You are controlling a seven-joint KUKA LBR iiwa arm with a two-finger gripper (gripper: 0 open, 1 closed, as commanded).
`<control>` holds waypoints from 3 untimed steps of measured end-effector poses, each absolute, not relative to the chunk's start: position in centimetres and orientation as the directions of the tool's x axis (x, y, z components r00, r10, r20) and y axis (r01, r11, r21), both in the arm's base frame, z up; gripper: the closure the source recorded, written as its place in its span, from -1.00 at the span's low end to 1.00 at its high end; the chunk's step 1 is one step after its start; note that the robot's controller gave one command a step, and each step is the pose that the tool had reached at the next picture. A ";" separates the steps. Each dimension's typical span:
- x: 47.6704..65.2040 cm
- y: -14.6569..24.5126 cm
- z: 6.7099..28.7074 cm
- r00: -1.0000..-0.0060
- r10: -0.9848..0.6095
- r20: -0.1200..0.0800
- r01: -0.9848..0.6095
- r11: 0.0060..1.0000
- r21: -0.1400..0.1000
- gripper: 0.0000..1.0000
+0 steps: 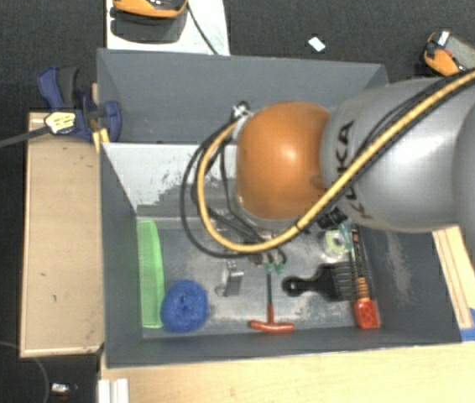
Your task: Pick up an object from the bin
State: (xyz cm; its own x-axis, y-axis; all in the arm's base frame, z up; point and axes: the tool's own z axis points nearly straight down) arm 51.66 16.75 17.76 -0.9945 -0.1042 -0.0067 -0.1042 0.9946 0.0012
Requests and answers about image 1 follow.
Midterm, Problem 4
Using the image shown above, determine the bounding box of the blue round scrubber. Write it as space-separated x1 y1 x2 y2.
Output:
159 279 211 334

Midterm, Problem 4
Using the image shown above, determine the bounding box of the green comb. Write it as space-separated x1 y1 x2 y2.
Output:
136 219 166 330

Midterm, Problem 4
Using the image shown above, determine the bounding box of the black brush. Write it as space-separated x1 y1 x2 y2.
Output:
281 264 357 302

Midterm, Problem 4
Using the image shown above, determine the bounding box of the clear tape roll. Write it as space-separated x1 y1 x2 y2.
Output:
323 228 352 254

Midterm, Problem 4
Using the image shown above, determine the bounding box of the black and red tool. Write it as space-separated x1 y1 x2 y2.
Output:
348 226 383 331

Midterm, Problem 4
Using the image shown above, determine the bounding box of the pale wood board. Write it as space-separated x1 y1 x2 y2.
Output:
18 111 106 359

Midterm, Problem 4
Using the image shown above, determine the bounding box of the grey metal bin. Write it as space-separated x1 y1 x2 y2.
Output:
96 47 463 369

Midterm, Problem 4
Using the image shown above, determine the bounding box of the red-handled T hex key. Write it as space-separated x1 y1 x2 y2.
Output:
248 266 295 334

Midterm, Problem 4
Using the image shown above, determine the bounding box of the black cylinder on white bracket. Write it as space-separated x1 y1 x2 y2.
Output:
315 207 350 233

